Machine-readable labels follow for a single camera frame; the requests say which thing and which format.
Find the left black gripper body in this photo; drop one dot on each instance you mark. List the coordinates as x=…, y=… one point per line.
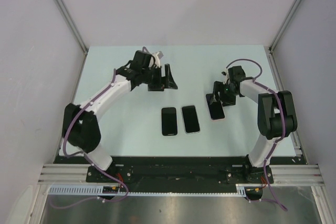
x=153, y=77

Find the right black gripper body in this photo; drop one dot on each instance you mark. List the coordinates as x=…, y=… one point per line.
x=228, y=97

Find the dark blue phone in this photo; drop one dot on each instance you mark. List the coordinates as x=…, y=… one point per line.
x=215, y=109

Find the pink phone case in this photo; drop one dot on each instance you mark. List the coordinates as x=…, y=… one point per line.
x=217, y=119

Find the black phone case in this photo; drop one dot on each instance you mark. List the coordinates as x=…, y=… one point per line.
x=169, y=121

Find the black teal phone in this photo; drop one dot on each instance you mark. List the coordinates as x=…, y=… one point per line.
x=190, y=119

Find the clear phone case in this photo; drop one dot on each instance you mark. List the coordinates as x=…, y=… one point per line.
x=193, y=132

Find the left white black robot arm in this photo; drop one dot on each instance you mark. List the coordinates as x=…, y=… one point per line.
x=80, y=125

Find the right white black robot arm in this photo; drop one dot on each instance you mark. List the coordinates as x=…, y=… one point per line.
x=276, y=115

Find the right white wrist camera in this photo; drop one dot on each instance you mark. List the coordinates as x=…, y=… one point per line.
x=225, y=76

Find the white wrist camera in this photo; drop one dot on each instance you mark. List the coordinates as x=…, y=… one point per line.
x=225, y=76
x=156, y=59

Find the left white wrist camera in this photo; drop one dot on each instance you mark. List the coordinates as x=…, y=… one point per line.
x=156, y=59

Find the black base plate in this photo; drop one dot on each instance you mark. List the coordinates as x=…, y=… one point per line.
x=231, y=170

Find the white slotted cable duct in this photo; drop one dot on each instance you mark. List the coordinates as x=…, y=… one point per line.
x=157, y=190

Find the aluminium front rail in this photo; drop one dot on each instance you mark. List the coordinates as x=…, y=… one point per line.
x=67, y=174

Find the right aluminium frame post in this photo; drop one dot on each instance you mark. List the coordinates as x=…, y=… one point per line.
x=284, y=25

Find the aluminium frame post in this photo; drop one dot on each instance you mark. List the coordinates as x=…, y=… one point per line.
x=61, y=5
x=284, y=25

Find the left aluminium frame post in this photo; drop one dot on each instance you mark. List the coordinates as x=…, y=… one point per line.
x=61, y=5

